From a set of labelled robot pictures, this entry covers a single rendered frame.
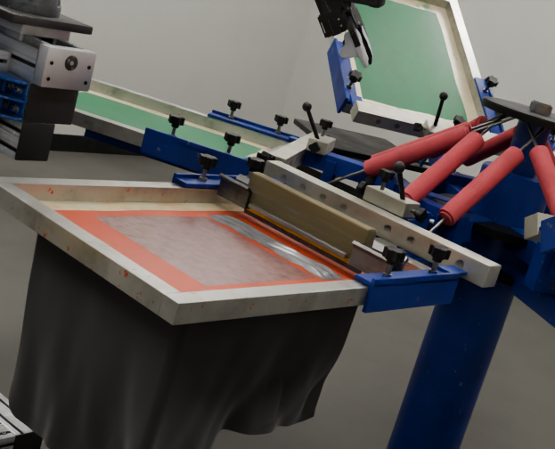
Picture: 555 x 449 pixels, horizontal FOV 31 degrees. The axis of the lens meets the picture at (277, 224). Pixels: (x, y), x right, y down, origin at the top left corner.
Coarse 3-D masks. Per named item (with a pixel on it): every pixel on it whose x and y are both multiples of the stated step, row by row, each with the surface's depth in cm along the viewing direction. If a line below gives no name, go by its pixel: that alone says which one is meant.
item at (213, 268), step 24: (144, 264) 179; (168, 264) 182; (192, 264) 186; (216, 264) 190; (240, 264) 194; (264, 264) 198; (288, 264) 203; (336, 264) 212; (192, 288) 174; (216, 288) 177
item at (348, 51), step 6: (348, 36) 235; (360, 36) 236; (348, 42) 236; (360, 42) 234; (342, 48) 237; (348, 48) 236; (354, 48) 235; (360, 48) 234; (342, 54) 237; (348, 54) 236; (354, 54) 236; (360, 54) 235; (366, 54) 236; (366, 60) 236; (366, 66) 236
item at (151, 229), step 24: (72, 216) 194; (96, 216) 198; (120, 216) 202; (144, 216) 207; (168, 216) 212; (192, 216) 217; (240, 216) 228; (120, 240) 188; (144, 240) 192; (168, 240) 196; (192, 240) 201; (216, 240) 205; (240, 240) 210; (288, 240) 220
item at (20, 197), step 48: (0, 192) 188; (48, 192) 198; (96, 192) 207; (144, 192) 216; (192, 192) 227; (48, 240) 177; (96, 240) 173; (144, 288) 160; (240, 288) 170; (288, 288) 177; (336, 288) 184
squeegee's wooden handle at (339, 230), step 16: (256, 176) 226; (256, 192) 226; (272, 192) 222; (288, 192) 219; (272, 208) 222; (288, 208) 219; (304, 208) 216; (320, 208) 213; (304, 224) 216; (320, 224) 213; (336, 224) 210; (352, 224) 207; (336, 240) 210; (352, 240) 207; (368, 240) 205
